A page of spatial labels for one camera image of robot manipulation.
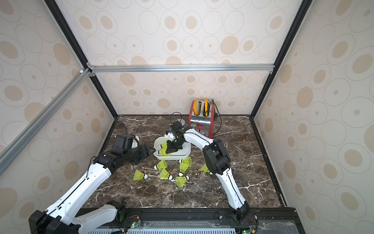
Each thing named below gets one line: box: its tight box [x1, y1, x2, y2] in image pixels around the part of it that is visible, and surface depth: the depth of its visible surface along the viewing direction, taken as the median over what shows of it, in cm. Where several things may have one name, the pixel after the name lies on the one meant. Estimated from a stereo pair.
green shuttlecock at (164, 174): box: [158, 168, 173, 180], surface depth 87 cm
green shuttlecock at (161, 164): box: [153, 158, 168, 170], surface depth 91 cm
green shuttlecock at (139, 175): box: [132, 169, 149, 181], surface depth 87 cm
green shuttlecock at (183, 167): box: [178, 162, 190, 177], surface depth 89 cm
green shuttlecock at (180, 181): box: [175, 175, 190, 189], surface depth 87 cm
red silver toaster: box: [188, 98, 215, 139], surface depth 97 cm
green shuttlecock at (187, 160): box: [178, 156, 192, 165], surface depth 93 cm
